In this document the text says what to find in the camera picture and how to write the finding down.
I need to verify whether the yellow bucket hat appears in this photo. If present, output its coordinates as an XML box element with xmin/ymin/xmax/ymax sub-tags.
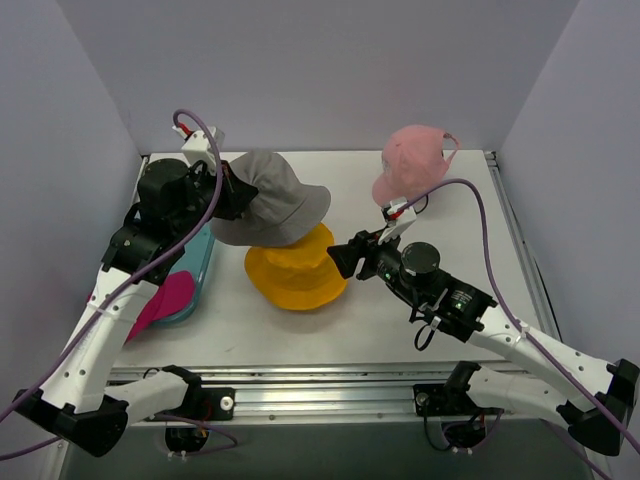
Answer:
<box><xmin>244</xmin><ymin>223</ymin><xmax>347</xmax><ymax>311</ymax></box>

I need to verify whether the grey bucket hat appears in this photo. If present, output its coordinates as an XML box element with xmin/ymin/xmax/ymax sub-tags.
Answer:
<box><xmin>210</xmin><ymin>149</ymin><xmax>331</xmax><ymax>247</ymax></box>

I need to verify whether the light pink baseball cap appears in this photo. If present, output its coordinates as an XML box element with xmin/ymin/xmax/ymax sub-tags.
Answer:
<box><xmin>372</xmin><ymin>125</ymin><xmax>460</xmax><ymax>207</ymax></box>

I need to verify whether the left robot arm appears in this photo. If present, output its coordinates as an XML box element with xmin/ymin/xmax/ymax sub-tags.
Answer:
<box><xmin>11</xmin><ymin>158</ymin><xmax>258</xmax><ymax>457</ymax></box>

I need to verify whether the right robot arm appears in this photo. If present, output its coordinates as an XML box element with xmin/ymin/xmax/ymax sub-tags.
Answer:
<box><xmin>327</xmin><ymin>231</ymin><xmax>639</xmax><ymax>457</ymax></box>

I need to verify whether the teal plastic tray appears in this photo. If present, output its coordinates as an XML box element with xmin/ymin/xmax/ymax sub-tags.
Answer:
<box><xmin>148</xmin><ymin>223</ymin><xmax>215</xmax><ymax>328</ymax></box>

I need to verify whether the magenta baseball cap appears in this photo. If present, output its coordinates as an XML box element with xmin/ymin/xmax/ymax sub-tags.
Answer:
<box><xmin>125</xmin><ymin>271</ymin><xmax>196</xmax><ymax>342</ymax></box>

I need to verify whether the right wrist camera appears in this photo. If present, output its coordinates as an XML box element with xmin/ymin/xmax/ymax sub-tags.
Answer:
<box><xmin>378</xmin><ymin>197</ymin><xmax>417</xmax><ymax>245</ymax></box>

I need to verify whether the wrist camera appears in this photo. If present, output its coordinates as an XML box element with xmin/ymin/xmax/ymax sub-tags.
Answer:
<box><xmin>172</xmin><ymin>123</ymin><xmax>216</xmax><ymax>170</ymax></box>
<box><xmin>378</xmin><ymin>197</ymin><xmax>417</xmax><ymax>245</ymax></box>

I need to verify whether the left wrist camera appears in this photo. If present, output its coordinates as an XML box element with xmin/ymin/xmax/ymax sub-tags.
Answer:
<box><xmin>172</xmin><ymin>123</ymin><xmax>216</xmax><ymax>170</ymax></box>

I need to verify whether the black wire hat stand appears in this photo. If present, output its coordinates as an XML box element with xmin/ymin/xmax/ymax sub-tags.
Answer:
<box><xmin>410</xmin><ymin>195</ymin><xmax>429</xmax><ymax>215</ymax></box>

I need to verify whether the aluminium front rail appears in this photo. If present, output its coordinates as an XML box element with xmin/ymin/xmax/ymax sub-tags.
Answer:
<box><xmin>89</xmin><ymin>363</ymin><xmax>596</xmax><ymax>426</ymax></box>

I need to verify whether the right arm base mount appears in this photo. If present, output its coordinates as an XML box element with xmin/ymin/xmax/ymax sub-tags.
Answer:
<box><xmin>412</xmin><ymin>361</ymin><xmax>504</xmax><ymax>456</ymax></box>

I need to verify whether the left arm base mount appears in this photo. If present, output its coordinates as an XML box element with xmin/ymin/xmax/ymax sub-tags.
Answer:
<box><xmin>162</xmin><ymin>387</ymin><xmax>239</xmax><ymax>458</ymax></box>

